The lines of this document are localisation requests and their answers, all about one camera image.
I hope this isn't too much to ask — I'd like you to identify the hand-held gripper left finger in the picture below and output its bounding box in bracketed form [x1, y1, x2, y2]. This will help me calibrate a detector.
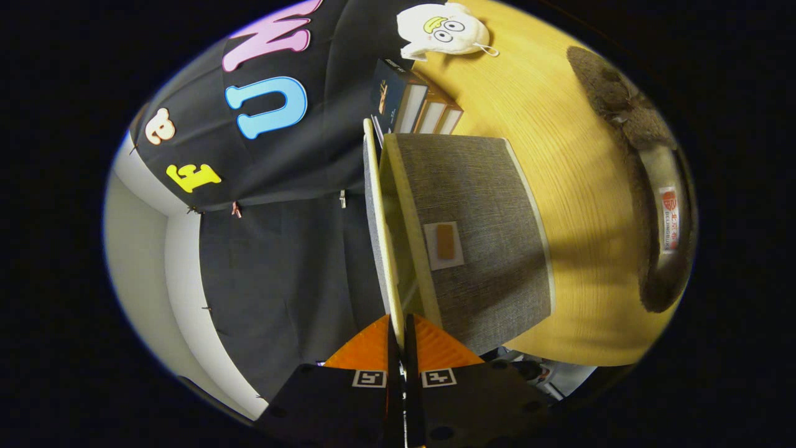
[255, 314, 405, 448]

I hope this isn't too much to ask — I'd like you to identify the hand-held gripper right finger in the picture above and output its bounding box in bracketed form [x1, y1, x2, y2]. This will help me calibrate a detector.
[404, 314, 552, 448]

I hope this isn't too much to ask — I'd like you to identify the brown cover book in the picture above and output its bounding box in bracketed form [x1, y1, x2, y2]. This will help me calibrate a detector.
[413, 84, 450, 135]
[435, 103, 465, 136]

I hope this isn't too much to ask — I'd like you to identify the grey fabric storage box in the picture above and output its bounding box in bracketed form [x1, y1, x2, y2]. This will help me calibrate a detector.
[363, 118, 556, 357]

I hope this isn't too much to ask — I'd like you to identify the dark blue book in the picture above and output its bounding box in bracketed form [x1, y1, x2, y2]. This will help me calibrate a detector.
[371, 58, 430, 135]

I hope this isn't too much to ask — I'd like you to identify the brown fuzzy shoe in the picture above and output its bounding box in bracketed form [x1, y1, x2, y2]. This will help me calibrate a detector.
[566, 46, 692, 314]

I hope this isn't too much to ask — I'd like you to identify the white plush toy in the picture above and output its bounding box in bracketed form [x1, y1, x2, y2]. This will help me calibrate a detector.
[396, 2, 500, 62]

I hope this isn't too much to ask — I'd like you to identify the black backdrop cloth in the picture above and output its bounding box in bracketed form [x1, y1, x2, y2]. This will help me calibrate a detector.
[127, 0, 414, 402]

